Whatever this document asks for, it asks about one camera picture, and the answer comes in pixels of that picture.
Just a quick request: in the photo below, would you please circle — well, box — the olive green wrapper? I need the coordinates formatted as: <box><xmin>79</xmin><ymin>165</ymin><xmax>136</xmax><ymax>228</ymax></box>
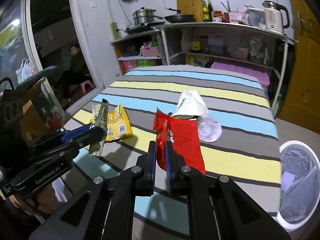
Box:
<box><xmin>89</xmin><ymin>99</ymin><xmax>109</xmax><ymax>157</ymax></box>

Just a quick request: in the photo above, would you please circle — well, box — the red snack wrapper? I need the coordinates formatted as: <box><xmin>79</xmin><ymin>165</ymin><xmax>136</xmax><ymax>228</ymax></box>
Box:
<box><xmin>153</xmin><ymin>109</ymin><xmax>206</xmax><ymax>175</ymax></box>

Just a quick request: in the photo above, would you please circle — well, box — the clear plastic cup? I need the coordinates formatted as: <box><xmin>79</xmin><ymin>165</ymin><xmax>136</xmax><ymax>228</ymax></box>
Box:
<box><xmin>197</xmin><ymin>114</ymin><xmax>222</xmax><ymax>142</ymax></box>

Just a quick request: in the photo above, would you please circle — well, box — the yellow snack packet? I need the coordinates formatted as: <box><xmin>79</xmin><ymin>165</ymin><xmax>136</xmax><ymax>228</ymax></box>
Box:
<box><xmin>105</xmin><ymin>104</ymin><xmax>133</xmax><ymax>141</ymax></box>

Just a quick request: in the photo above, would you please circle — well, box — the white trash bin with liner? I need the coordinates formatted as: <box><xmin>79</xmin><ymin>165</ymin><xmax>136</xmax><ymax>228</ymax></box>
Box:
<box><xmin>277</xmin><ymin>140</ymin><xmax>319</xmax><ymax>231</ymax></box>

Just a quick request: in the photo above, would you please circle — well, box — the left hand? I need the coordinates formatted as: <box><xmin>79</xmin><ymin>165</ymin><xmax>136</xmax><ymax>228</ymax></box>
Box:
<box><xmin>9</xmin><ymin>184</ymin><xmax>58</xmax><ymax>215</ymax></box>

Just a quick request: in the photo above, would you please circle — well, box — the pink plastic stool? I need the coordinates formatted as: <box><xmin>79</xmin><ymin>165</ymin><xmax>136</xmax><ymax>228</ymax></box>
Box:
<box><xmin>80</xmin><ymin>80</ymin><xmax>95</xmax><ymax>94</ymax></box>

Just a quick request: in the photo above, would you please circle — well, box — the white paper bag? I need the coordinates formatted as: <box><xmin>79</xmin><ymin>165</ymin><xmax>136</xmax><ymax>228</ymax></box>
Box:
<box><xmin>171</xmin><ymin>90</ymin><xmax>209</xmax><ymax>119</ymax></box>

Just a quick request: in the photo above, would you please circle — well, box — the seated person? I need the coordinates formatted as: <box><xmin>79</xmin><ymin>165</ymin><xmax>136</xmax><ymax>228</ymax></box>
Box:
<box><xmin>54</xmin><ymin>44</ymin><xmax>89</xmax><ymax>107</ymax></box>

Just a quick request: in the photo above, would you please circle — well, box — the striped tablecloth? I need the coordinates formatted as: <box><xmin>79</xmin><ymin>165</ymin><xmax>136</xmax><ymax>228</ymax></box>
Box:
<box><xmin>60</xmin><ymin>64</ymin><xmax>282</xmax><ymax>238</ymax></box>

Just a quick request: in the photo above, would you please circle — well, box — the white plastic shopping bag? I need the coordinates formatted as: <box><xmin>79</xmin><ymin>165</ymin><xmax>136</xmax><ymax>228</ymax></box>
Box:
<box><xmin>16</xmin><ymin>59</ymin><xmax>36</xmax><ymax>84</ymax></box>

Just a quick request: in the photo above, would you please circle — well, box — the white power strip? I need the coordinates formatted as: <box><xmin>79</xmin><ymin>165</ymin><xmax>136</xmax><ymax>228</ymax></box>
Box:
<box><xmin>110</xmin><ymin>22</ymin><xmax>120</xmax><ymax>40</ymax></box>

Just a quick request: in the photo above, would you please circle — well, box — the pink plastic basket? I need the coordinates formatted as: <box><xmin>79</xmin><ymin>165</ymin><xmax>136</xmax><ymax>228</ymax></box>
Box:
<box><xmin>140</xmin><ymin>46</ymin><xmax>161</xmax><ymax>57</ymax></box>

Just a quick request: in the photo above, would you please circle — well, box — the black induction cooker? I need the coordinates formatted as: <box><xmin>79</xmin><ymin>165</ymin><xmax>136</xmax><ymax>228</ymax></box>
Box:
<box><xmin>124</xmin><ymin>21</ymin><xmax>165</xmax><ymax>35</ymax></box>

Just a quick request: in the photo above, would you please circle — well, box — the green glass bottle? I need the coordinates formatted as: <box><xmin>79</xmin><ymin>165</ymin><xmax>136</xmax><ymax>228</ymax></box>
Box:
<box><xmin>271</xmin><ymin>94</ymin><xmax>283</xmax><ymax>119</ymax></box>

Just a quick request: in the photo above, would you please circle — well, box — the yellow-label oil bottle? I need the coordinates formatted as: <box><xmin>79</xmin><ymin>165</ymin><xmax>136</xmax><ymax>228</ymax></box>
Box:
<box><xmin>190</xmin><ymin>29</ymin><xmax>201</xmax><ymax>53</ymax></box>

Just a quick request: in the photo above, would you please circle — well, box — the blue liquid jug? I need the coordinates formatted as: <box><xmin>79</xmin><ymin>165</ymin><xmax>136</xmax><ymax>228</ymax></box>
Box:
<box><xmin>208</xmin><ymin>34</ymin><xmax>225</xmax><ymax>55</ymax></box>

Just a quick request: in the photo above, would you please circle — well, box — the white metal shelf rack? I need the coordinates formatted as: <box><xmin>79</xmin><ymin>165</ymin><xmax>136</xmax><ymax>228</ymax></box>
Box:
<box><xmin>154</xmin><ymin>22</ymin><xmax>297</xmax><ymax>109</ymax></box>

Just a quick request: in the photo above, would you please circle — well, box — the yellow wooden door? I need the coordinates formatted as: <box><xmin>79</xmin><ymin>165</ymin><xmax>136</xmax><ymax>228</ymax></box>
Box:
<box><xmin>279</xmin><ymin>0</ymin><xmax>319</xmax><ymax>133</ymax></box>

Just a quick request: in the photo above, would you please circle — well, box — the stainless steel steamer pot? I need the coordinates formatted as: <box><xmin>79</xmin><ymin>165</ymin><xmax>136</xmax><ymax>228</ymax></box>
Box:
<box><xmin>132</xmin><ymin>7</ymin><xmax>164</xmax><ymax>25</ymax></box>

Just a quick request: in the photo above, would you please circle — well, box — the black frying pan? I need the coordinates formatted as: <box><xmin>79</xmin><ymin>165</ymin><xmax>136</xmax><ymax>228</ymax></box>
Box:
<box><xmin>164</xmin><ymin>8</ymin><xmax>195</xmax><ymax>23</ymax></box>

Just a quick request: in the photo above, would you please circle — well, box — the pink utensil box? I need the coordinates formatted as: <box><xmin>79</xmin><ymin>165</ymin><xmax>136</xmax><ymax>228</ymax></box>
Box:
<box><xmin>228</xmin><ymin>11</ymin><xmax>246</xmax><ymax>24</ymax></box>

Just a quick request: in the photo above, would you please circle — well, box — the wooden cutting board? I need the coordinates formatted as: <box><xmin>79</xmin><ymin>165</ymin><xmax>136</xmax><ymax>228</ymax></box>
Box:
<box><xmin>177</xmin><ymin>0</ymin><xmax>203</xmax><ymax>22</ymax></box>

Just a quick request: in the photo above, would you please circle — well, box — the white plastic container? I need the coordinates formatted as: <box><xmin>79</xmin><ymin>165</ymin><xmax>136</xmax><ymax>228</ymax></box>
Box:
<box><xmin>246</xmin><ymin>7</ymin><xmax>265</xmax><ymax>29</ymax></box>

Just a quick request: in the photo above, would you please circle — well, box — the white electric kettle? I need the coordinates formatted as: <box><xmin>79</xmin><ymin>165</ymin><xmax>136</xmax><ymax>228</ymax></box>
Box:
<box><xmin>262</xmin><ymin>1</ymin><xmax>290</xmax><ymax>34</ymax></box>

